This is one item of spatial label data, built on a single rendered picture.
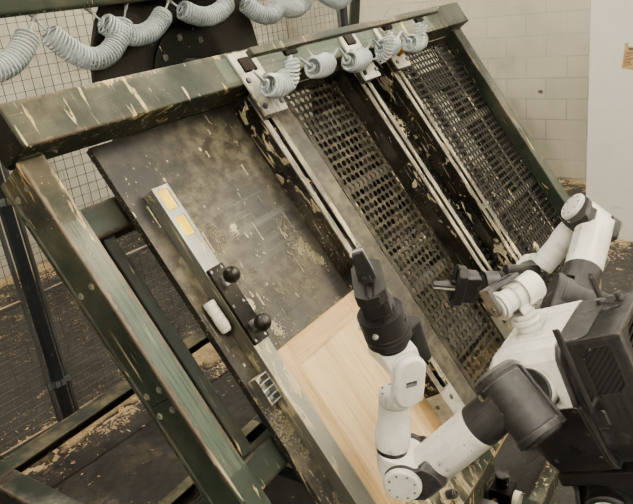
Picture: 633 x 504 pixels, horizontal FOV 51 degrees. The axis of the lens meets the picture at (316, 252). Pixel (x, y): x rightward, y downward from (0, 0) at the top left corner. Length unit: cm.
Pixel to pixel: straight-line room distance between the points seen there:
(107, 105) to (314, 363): 76
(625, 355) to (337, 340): 70
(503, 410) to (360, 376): 54
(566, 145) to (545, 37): 105
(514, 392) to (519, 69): 598
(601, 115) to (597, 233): 369
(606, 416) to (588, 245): 47
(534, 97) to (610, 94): 183
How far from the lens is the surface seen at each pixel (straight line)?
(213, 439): 139
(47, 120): 145
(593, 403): 142
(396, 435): 138
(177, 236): 154
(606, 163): 550
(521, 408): 130
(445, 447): 138
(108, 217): 156
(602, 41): 535
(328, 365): 168
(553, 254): 190
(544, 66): 703
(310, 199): 181
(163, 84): 166
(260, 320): 141
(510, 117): 307
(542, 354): 140
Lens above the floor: 207
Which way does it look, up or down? 21 degrees down
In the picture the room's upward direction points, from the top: 7 degrees counter-clockwise
